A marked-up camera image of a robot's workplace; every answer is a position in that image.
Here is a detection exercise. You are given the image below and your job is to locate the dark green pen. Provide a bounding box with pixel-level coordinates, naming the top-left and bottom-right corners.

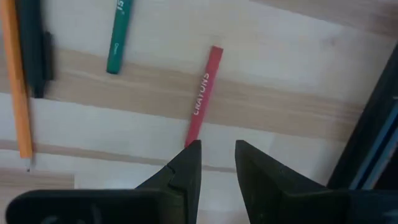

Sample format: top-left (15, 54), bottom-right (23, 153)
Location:
top-left (106, 0), bottom-right (134, 75)

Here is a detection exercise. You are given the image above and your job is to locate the red pen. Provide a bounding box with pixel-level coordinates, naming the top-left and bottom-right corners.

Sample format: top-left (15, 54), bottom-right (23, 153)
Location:
top-left (184, 45), bottom-right (224, 149)

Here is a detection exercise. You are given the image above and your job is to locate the black aluminium rig frame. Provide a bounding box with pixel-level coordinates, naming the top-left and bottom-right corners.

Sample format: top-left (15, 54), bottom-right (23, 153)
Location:
top-left (326, 43), bottom-right (398, 190)

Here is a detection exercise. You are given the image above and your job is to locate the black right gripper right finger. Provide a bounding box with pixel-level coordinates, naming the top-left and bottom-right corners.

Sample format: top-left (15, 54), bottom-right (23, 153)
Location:
top-left (235, 140), bottom-right (398, 224)

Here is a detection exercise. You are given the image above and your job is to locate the black pen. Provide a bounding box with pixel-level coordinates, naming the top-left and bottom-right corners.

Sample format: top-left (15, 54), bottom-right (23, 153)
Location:
top-left (14, 0), bottom-right (55, 99)

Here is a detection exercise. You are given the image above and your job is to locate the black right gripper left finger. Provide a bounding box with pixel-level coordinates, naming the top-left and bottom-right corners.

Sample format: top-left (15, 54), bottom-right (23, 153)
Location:
top-left (6, 139), bottom-right (202, 224)

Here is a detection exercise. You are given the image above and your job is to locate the orange pencil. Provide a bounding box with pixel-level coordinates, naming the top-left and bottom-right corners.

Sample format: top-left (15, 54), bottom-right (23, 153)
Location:
top-left (0, 0), bottom-right (34, 172)

